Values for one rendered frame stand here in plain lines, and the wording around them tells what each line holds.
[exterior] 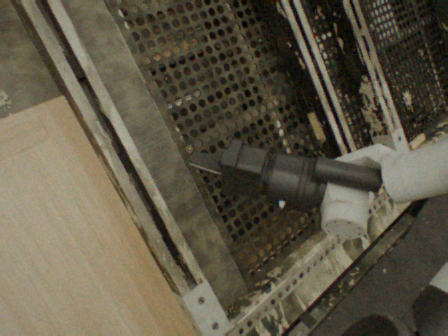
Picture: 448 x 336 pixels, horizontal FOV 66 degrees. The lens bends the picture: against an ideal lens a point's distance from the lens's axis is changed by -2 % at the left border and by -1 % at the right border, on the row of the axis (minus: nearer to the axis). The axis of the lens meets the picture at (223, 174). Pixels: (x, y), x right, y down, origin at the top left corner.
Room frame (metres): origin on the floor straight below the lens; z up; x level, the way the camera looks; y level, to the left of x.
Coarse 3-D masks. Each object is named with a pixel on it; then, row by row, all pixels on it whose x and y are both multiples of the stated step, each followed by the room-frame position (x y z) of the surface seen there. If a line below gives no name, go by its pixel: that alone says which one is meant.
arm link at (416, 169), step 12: (432, 144) 0.34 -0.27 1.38; (444, 144) 0.32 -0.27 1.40; (408, 156) 0.34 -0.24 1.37; (420, 156) 0.32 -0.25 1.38; (432, 156) 0.31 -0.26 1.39; (444, 156) 0.30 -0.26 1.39; (408, 168) 0.32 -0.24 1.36; (420, 168) 0.31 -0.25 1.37; (432, 168) 0.30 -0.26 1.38; (444, 168) 0.29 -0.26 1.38; (408, 180) 0.31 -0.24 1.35; (420, 180) 0.30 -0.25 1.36; (432, 180) 0.29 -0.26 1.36; (444, 180) 0.29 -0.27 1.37; (408, 192) 0.30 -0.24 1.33; (420, 192) 0.30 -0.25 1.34; (432, 192) 0.29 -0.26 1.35; (444, 192) 0.29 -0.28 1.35
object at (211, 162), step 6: (192, 156) 0.43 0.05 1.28; (198, 156) 0.43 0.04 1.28; (204, 156) 0.43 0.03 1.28; (210, 156) 0.43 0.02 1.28; (216, 156) 0.43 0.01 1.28; (192, 162) 0.42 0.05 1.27; (198, 162) 0.42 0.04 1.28; (204, 162) 0.42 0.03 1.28; (210, 162) 0.42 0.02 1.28; (216, 162) 0.42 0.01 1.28; (204, 168) 0.41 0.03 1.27; (210, 168) 0.41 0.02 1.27; (216, 168) 0.41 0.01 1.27
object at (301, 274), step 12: (384, 192) 0.69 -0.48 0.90; (372, 204) 0.64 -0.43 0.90; (336, 240) 0.52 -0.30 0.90; (324, 252) 0.49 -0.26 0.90; (312, 264) 0.45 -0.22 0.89; (300, 276) 0.42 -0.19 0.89; (288, 288) 0.39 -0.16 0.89; (264, 300) 0.36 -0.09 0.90; (276, 300) 0.36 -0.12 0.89; (252, 312) 0.33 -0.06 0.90; (264, 312) 0.33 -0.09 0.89; (240, 324) 0.30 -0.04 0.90; (252, 324) 0.31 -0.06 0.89
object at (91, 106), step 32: (32, 0) 0.60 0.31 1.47; (32, 32) 0.59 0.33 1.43; (64, 32) 0.58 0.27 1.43; (64, 64) 0.54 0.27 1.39; (64, 96) 0.54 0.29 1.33; (96, 96) 0.53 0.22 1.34; (96, 128) 0.48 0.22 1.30; (128, 160) 0.47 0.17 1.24; (128, 192) 0.42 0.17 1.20; (160, 224) 0.41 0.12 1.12; (160, 256) 0.35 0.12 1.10; (192, 256) 0.37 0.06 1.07; (192, 288) 0.33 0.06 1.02; (192, 320) 0.28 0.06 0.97; (224, 320) 0.29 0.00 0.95
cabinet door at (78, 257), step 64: (0, 128) 0.46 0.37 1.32; (64, 128) 0.50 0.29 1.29; (0, 192) 0.38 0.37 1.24; (64, 192) 0.42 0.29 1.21; (0, 256) 0.31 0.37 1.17; (64, 256) 0.33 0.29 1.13; (128, 256) 0.36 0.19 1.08; (0, 320) 0.23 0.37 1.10; (64, 320) 0.25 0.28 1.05; (128, 320) 0.27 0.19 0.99
